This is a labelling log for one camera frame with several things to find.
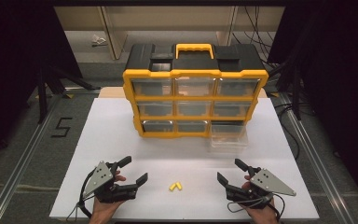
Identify hanging black cables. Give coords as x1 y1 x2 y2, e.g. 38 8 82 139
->
232 6 282 67

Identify person's left hand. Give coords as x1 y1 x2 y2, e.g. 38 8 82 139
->
88 174 128 224

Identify aluminium floor rail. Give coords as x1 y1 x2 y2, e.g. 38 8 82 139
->
276 92 357 224
0 88 68 224

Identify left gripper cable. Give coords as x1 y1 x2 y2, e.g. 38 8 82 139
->
65 168 98 222

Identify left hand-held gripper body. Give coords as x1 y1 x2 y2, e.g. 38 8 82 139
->
82 160 139 204

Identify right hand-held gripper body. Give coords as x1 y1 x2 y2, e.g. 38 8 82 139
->
224 166 297 210

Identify pulled-out clear plastic drawer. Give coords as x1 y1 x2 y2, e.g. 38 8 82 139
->
207 121 250 154

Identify rows of closed clear drawers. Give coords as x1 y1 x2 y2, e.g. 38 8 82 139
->
130 77 262 133

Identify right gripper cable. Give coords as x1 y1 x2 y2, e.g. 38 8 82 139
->
227 193 286 222

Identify person's right hand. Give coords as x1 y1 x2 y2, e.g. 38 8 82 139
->
241 175 281 224

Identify white crumpled paper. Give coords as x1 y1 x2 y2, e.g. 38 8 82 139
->
90 34 108 48

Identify yellow black drawer organizer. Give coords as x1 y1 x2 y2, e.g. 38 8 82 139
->
122 42 269 140

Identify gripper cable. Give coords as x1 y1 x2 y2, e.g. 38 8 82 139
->
65 168 98 222
227 193 286 222

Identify dark curtain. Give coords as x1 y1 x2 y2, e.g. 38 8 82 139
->
0 0 83 171
266 0 358 204

